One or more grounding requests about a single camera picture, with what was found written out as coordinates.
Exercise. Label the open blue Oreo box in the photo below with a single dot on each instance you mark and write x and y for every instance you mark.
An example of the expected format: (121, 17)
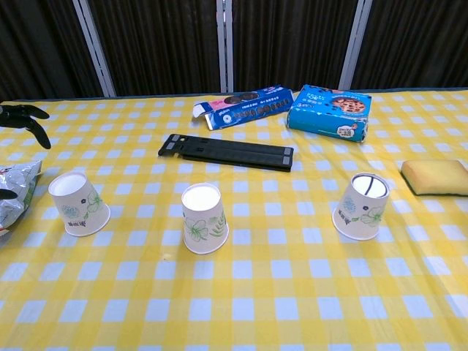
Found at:
(248, 109)

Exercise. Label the paper cup with black-lined base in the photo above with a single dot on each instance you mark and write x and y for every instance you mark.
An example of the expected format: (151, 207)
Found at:
(360, 215)

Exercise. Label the yellow sponge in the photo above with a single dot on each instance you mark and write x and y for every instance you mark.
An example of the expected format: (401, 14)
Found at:
(435, 175)

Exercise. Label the yellow white checkered tablecloth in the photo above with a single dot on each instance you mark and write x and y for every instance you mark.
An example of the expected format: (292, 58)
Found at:
(292, 292)

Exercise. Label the white screen frame post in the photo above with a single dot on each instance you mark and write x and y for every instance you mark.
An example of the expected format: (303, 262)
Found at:
(352, 47)
(225, 47)
(96, 51)

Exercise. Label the paper cup with blue flower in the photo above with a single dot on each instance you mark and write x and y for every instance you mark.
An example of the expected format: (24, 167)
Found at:
(82, 214)

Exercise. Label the black folding stand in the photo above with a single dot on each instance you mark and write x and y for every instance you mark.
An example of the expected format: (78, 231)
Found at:
(226, 153)

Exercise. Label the dark pleated screen panel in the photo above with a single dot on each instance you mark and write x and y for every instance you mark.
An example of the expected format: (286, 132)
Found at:
(40, 47)
(289, 44)
(161, 47)
(417, 44)

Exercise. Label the silver snack bag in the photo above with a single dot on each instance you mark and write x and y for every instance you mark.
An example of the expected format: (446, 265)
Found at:
(14, 215)

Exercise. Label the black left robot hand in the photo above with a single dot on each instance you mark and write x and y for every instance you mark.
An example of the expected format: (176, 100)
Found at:
(25, 122)

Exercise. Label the paper cup with green flower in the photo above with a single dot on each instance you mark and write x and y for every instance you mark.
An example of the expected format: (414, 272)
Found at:
(204, 226)

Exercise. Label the blue chocolate chip cookie box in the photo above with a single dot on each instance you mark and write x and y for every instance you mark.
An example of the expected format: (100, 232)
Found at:
(325, 117)

